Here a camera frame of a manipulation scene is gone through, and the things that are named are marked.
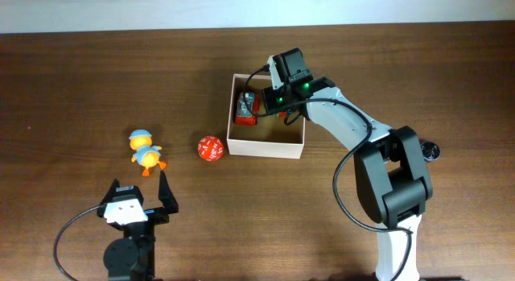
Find red ball white letters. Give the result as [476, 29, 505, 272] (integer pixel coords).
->
[197, 135, 225, 162]

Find yellow duck toy blue hat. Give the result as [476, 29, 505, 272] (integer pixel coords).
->
[129, 129, 167, 177]

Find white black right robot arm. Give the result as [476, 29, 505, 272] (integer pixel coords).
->
[262, 48, 433, 280]

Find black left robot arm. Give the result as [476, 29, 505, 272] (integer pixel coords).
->
[97, 171, 179, 281]

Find small black round tin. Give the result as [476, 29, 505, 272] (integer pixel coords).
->
[420, 141, 441, 163]

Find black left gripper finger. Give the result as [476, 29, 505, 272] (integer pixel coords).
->
[97, 179, 120, 217]
[158, 171, 179, 214]

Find red toy car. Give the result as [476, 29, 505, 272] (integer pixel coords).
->
[234, 92, 260, 126]

